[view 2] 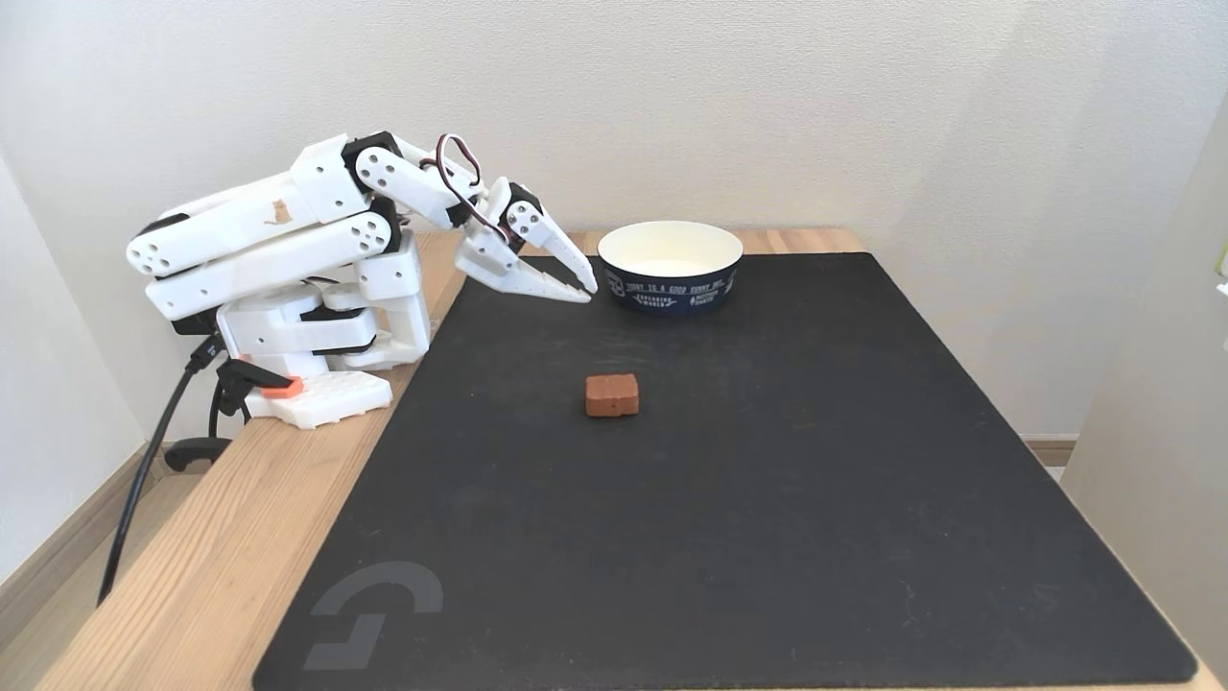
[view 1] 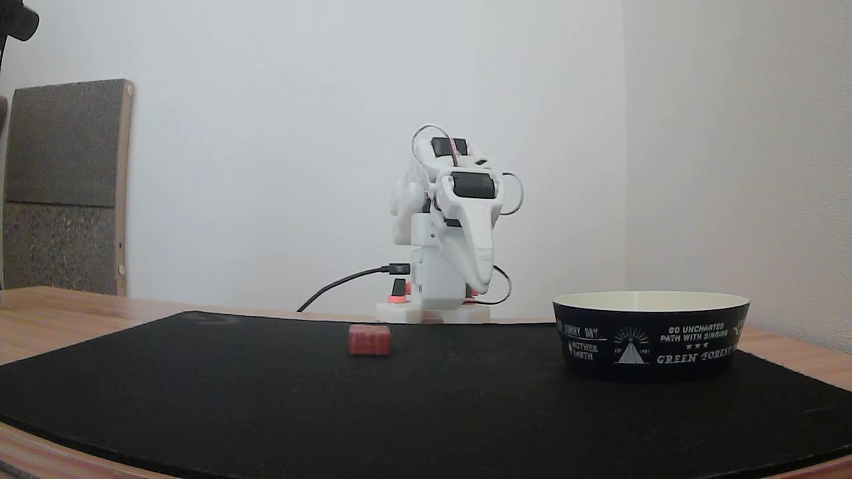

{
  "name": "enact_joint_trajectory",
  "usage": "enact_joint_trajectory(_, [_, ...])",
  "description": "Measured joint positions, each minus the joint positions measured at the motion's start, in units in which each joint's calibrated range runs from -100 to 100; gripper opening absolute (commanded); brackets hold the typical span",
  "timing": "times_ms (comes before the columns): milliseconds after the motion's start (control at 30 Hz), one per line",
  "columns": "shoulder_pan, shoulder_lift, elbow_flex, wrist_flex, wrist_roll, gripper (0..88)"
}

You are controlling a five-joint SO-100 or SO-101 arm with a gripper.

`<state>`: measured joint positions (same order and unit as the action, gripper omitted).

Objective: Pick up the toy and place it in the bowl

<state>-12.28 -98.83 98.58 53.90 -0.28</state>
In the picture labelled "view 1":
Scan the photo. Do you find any black felt mat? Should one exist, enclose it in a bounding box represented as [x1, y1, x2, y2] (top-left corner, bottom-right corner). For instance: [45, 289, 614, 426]
[0, 311, 852, 479]

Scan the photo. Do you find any grey panel wooden frame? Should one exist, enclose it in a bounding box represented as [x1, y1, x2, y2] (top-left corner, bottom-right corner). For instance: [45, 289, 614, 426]
[3, 79, 134, 297]

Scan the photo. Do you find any black camera device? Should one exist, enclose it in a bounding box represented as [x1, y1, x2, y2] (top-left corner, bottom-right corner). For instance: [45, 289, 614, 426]
[0, 0, 39, 43]

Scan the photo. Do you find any red black servo wire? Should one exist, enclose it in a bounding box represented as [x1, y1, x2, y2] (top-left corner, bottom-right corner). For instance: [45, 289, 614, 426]
[474, 266, 513, 306]

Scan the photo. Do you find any black USB cable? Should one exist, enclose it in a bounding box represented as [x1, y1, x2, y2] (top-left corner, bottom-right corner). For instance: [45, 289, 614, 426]
[298, 263, 411, 312]

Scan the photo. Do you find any red toy block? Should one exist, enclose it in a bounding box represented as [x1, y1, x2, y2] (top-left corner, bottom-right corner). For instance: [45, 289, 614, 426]
[348, 324, 392, 356]

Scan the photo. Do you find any black printed bowl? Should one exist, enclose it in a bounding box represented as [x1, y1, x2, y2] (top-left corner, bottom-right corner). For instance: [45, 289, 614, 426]
[552, 291, 751, 382]

